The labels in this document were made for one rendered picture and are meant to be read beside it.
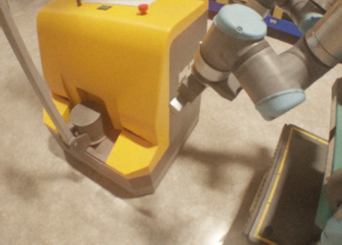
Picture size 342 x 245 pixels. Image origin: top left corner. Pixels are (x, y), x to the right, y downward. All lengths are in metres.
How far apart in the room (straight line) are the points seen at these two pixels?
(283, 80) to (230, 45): 0.11
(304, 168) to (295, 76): 0.83
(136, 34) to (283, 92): 0.56
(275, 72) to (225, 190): 1.04
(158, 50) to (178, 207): 0.86
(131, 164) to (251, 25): 0.81
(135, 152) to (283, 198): 0.71
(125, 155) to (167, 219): 0.45
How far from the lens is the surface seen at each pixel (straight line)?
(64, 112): 1.32
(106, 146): 1.17
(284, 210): 1.04
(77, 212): 1.39
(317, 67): 0.46
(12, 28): 0.77
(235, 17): 0.39
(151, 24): 0.78
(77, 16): 1.02
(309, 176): 1.17
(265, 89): 0.37
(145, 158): 1.01
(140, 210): 1.29
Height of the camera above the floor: 1.22
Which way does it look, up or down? 50 degrees down
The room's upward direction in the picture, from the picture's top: 2 degrees counter-clockwise
